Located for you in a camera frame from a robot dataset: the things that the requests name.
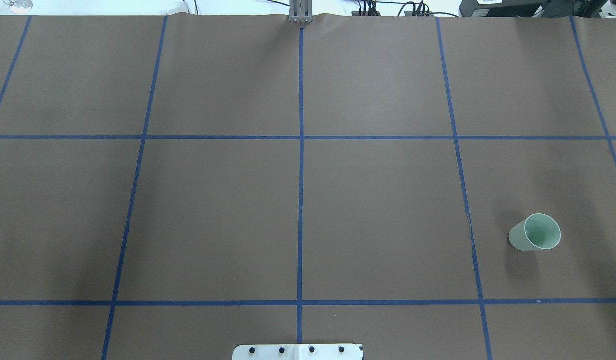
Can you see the pale green plastic cup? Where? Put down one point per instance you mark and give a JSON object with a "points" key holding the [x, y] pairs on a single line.
{"points": [[538, 232]]}

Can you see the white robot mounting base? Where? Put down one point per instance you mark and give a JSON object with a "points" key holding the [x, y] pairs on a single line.
{"points": [[326, 351]]}

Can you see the black device at table edge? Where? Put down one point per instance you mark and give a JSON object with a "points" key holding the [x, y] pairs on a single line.
{"points": [[528, 9]]}

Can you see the grey metal clamp bracket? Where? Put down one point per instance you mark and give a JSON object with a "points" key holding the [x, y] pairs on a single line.
{"points": [[300, 11]]}

